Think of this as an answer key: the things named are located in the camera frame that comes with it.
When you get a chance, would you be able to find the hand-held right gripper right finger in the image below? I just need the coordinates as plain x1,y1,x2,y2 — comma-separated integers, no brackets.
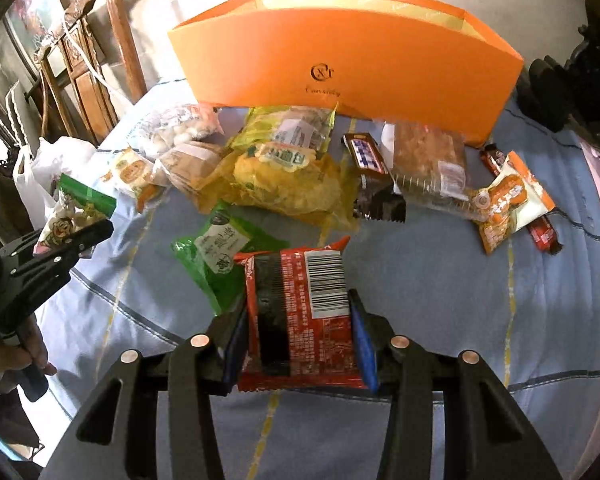
347,288,564,480

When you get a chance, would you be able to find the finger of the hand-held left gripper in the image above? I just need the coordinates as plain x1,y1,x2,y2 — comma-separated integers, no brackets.
0,219,116,273
7,252,83,306

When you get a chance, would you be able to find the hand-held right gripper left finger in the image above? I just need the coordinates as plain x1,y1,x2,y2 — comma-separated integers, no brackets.
40,305,251,480

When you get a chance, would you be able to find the green cartoon snack packet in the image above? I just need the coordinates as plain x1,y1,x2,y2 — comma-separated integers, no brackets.
32,172,117,259

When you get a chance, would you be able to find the red barcode snack packet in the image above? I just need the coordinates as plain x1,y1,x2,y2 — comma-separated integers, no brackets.
232,236,369,394

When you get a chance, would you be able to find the orange cardboard box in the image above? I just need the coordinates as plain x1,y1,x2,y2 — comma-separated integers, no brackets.
167,0,525,150

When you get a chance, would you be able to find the person's left hand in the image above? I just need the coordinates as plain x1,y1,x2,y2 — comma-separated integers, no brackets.
0,312,59,395

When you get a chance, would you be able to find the white plastic bag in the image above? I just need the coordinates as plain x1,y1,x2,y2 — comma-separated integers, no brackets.
12,136,99,232

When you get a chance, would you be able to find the blue checked tablecloth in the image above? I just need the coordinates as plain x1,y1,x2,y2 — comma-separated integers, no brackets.
35,77,600,480

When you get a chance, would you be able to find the small orange face packet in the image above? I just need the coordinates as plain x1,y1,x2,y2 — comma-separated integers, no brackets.
102,147,169,214

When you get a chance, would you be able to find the green white label packet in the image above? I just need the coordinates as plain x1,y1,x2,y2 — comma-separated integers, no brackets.
170,200,292,317

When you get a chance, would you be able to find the tan bread packet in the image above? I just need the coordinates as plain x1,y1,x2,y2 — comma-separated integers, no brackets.
155,140,227,197

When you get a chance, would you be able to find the clear packet of white nuts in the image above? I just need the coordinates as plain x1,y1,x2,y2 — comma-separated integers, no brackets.
127,102,226,157

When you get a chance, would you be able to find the brown carved wooden chair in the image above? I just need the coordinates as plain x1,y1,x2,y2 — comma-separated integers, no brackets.
34,0,149,144

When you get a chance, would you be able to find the brown chocolate bar packet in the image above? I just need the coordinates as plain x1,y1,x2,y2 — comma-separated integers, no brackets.
342,132,409,224

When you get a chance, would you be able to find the large yellow snack packet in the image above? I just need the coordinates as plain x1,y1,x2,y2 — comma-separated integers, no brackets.
195,149,361,234

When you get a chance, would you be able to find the clear brown cake packet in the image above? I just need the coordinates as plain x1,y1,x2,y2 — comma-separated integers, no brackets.
380,120,486,222

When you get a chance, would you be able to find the orange white snack packet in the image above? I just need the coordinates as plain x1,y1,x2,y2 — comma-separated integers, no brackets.
472,150,557,256

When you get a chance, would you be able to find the dark red snack bar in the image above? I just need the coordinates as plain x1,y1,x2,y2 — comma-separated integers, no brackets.
480,142,564,254

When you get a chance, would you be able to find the yellow green labelled packet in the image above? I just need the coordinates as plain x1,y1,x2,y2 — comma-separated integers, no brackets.
230,102,339,155

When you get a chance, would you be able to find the red figure framed painting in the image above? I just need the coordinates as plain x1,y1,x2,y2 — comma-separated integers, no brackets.
4,0,67,62

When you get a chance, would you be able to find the dark carved wooden bench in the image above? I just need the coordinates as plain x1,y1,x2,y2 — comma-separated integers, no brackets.
517,25,600,142

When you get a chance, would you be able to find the white power cable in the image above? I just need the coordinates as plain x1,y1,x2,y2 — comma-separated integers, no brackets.
62,25,132,107

